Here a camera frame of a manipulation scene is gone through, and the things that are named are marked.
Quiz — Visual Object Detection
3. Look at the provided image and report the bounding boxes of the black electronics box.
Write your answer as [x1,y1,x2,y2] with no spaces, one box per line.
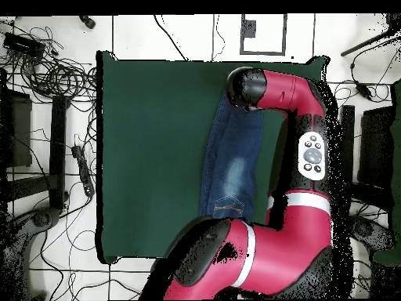
[2,32,46,59]

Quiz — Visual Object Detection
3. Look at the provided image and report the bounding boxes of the black flat panel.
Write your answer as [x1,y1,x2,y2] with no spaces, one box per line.
[357,105,396,189]
[0,89,33,168]

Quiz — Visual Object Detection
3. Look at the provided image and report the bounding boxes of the tangled black cable bundle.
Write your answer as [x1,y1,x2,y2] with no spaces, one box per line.
[0,18,98,104]

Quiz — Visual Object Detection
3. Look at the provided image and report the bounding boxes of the black power strip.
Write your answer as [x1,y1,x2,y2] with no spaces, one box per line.
[70,144,96,198]

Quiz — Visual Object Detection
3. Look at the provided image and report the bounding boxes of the black stand bar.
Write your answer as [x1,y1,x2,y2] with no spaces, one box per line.
[49,95,68,210]
[339,104,356,195]

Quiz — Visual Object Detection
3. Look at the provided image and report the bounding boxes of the blue denim jeans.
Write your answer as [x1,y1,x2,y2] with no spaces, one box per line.
[198,90,265,222]

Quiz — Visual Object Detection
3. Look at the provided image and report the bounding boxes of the black power adapter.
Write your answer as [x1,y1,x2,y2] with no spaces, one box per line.
[354,80,373,100]

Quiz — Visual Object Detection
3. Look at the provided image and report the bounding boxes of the small black cylindrical object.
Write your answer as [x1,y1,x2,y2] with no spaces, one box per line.
[78,15,96,30]

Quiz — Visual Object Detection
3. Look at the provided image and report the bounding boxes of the grey curved floor base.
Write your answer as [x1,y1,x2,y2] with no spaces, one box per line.
[0,206,62,300]
[350,215,394,252]

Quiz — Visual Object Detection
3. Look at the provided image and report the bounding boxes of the long black floor cable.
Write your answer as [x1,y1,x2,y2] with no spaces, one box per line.
[153,13,190,61]

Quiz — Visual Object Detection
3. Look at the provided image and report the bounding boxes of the dark green table cloth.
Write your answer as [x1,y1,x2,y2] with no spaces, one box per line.
[95,50,330,265]

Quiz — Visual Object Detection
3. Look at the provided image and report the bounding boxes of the dark grey square marker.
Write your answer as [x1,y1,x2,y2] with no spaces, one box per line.
[240,19,257,38]

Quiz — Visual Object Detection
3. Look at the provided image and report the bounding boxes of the black rod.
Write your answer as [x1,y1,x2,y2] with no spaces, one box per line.
[340,13,401,57]

